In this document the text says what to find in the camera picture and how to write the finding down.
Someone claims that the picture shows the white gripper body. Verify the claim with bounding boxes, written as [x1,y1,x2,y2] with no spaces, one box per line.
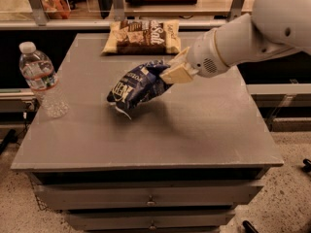
[188,29,229,78]

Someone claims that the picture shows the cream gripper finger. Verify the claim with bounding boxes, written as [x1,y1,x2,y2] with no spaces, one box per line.
[167,47,190,69]
[159,63,198,84]

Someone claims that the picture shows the blue Kettle chip bag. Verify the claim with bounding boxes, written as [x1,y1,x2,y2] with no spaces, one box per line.
[107,60,171,117]

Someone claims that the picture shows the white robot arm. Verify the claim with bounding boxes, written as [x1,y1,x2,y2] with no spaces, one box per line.
[160,0,311,83]

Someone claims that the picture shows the yellow brown chip bag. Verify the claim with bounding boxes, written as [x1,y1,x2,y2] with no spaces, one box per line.
[102,19,181,55]

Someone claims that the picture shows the orange plastic bag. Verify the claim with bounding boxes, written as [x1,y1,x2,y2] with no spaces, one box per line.
[41,0,70,19]

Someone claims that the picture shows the clear plastic water bottle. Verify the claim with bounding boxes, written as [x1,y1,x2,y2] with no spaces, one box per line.
[19,42,69,118]

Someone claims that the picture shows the grey drawer cabinet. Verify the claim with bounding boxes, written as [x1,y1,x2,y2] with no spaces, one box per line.
[12,34,283,233]

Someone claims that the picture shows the upper grey drawer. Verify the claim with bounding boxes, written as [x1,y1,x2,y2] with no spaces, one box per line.
[34,180,263,210]

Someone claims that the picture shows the grey drawer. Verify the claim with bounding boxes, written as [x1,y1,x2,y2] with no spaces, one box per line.
[34,180,263,210]
[66,210,235,231]

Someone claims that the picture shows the lower grey drawer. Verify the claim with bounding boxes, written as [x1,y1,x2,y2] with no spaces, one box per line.
[66,210,235,231]

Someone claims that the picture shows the metal shelf frame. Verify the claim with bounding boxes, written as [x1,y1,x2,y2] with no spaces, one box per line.
[0,0,311,31]

